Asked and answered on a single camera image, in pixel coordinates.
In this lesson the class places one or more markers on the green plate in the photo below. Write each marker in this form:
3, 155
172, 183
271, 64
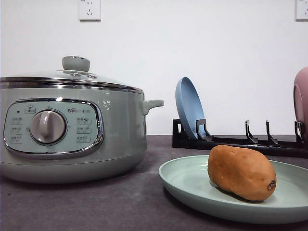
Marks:
188, 181

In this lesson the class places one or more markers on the glass steamer lid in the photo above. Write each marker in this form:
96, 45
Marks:
74, 75

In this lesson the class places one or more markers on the brown potato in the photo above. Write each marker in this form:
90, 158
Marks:
241, 172

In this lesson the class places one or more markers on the blue plate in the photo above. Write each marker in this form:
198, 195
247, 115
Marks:
189, 107

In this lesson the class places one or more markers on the green electric steamer pot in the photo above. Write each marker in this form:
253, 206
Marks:
67, 133

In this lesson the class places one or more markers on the pink plate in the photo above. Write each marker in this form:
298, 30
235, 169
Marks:
300, 97

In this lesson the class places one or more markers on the black dish rack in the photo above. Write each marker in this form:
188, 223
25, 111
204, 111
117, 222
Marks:
204, 140

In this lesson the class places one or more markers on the white wall socket left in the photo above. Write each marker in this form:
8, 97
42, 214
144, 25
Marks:
90, 11

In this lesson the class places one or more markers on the white wall socket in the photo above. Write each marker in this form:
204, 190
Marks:
300, 11
90, 11

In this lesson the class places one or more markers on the white wall socket right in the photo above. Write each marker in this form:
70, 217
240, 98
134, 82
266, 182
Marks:
300, 11

